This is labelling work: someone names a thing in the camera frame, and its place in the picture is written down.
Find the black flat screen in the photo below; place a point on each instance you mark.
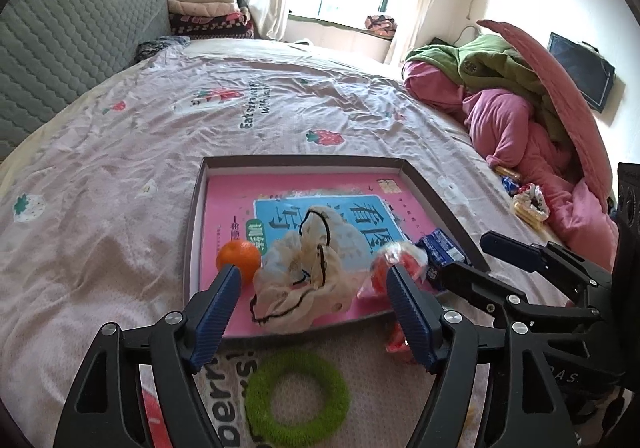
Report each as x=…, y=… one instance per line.
x=582, y=71

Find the red snack packet white label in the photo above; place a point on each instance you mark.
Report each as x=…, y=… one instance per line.
x=397, y=340

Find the dark floral cloth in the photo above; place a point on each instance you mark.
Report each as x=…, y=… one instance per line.
x=162, y=47

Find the strawberry printed bedsheet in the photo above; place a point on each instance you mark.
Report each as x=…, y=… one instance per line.
x=125, y=153

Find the blue snack packet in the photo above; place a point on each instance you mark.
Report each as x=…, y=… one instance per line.
x=445, y=250

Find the clear bag with red contents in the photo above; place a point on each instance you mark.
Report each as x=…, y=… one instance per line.
x=380, y=268

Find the orange tangerine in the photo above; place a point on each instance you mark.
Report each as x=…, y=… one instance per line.
x=239, y=258

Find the cream pouch with black trim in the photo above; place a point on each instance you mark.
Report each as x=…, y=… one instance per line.
x=295, y=293

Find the dark checkered folded blanket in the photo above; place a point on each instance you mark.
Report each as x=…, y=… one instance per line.
x=210, y=26

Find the pink clothing pile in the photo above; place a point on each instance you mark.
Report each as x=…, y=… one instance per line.
x=505, y=123

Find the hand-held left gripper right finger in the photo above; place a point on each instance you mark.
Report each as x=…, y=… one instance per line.
x=412, y=318

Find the pink book with blue print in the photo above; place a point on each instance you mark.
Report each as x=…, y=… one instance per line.
x=225, y=198

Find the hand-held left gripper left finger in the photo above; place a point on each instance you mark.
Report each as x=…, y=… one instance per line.
x=217, y=318

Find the plastic bag of snacks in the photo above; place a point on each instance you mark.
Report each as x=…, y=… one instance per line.
x=531, y=205

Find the pink quilted cushion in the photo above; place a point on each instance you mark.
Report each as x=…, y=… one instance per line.
x=560, y=93

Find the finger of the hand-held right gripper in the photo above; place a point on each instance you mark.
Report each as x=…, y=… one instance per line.
x=510, y=245
x=467, y=280

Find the small blue packet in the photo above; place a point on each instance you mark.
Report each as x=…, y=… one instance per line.
x=511, y=184

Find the shallow grey cardboard box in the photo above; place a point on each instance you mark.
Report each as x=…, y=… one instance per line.
x=194, y=228

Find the grey quilted headboard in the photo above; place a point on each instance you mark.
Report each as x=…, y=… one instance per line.
x=70, y=43

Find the pink folded blanket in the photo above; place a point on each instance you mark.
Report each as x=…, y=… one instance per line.
x=205, y=8

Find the small orange packet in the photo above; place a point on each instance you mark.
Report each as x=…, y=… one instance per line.
x=507, y=172

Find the green jacket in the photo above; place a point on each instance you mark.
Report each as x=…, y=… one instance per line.
x=490, y=63

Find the floral bag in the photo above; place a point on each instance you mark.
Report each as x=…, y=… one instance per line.
x=381, y=24

